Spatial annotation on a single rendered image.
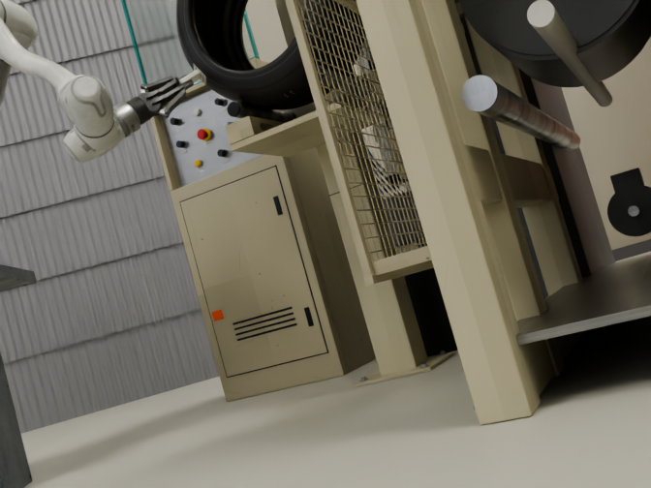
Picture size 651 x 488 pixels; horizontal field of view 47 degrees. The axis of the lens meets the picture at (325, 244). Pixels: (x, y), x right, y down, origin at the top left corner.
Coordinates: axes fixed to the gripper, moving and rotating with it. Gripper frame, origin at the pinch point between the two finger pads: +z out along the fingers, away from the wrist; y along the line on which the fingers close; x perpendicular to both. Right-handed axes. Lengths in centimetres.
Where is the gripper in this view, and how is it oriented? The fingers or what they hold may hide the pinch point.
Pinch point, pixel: (190, 78)
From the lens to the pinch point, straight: 231.4
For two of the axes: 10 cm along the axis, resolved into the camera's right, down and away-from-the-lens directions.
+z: 7.4, -5.7, 3.6
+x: 1.0, -4.4, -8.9
